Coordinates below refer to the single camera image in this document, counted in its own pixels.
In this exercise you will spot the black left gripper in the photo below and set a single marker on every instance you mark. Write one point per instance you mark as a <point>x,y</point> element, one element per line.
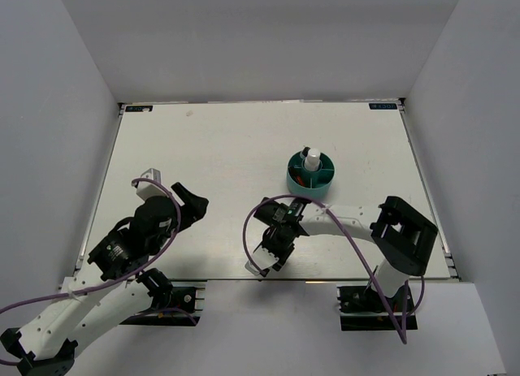
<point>193,209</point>

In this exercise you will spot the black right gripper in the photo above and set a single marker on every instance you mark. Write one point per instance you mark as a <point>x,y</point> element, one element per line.
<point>284,257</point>

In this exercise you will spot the red lip gloss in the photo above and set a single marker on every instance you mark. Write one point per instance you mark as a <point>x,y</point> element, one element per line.
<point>299,180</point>

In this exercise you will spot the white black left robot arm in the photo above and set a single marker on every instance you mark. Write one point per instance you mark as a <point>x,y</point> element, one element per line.
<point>117,282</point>

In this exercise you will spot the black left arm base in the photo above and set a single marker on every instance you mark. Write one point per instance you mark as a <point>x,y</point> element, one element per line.
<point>173,302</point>

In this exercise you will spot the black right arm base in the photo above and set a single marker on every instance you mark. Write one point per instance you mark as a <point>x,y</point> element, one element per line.
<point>361,309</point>

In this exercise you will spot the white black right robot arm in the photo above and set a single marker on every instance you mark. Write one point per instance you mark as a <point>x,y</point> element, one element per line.
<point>403,235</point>

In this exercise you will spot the teal round organizer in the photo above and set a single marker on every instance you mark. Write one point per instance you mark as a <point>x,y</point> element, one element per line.
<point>317,183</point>

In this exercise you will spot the dark table logo sticker left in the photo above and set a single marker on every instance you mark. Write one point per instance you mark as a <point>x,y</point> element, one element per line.
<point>138,109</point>

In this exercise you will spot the dark table logo sticker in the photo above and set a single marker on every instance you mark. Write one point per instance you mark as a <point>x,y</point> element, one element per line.
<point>138,109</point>
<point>382,106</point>

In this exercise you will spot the dark table logo sticker right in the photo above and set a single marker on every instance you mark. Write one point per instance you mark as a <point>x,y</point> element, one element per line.
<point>382,106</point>

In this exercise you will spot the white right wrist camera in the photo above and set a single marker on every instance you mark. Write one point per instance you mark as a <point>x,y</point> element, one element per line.
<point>261,262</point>

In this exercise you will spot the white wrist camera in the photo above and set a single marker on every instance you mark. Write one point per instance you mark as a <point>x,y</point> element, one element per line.
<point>261,262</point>
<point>149,188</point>

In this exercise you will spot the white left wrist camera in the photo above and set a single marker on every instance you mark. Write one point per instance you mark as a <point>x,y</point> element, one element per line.
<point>149,188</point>

